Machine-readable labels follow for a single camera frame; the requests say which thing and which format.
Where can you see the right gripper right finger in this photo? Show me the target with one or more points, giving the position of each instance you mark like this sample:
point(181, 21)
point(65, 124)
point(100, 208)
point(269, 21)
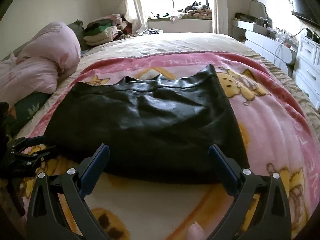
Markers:
point(260, 209)

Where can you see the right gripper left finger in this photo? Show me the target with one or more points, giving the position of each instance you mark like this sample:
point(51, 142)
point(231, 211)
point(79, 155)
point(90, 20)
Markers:
point(46, 219)

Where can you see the black leather jacket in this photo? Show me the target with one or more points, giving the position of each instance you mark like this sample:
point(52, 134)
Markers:
point(157, 130)

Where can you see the stack of folded clothes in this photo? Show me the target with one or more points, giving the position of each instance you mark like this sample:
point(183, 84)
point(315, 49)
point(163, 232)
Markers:
point(107, 29)

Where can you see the clothes pile on windowsill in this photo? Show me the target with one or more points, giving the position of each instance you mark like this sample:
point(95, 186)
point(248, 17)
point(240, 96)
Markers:
point(195, 11)

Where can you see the person's right hand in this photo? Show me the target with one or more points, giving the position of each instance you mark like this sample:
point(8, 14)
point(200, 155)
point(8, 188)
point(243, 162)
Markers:
point(195, 232)

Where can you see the green leaf print pillow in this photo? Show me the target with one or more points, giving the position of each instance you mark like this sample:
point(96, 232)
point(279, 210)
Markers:
point(23, 111)

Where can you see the pink rolled duvet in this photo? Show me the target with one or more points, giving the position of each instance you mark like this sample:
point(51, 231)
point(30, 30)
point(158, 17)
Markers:
point(52, 55)

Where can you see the beige bed cover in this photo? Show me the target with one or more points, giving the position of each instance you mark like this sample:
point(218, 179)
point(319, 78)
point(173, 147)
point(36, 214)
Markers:
point(174, 43)

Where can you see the white drawer cabinet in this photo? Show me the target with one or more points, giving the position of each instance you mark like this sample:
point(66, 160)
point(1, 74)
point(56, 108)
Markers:
point(306, 73)

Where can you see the white dressing table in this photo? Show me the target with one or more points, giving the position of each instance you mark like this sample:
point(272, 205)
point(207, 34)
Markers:
point(255, 31)

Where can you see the white curtain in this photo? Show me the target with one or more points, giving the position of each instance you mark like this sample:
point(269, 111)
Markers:
point(136, 15)

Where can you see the black wall television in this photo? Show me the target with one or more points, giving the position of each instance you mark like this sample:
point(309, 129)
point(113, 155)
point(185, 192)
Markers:
point(301, 10)

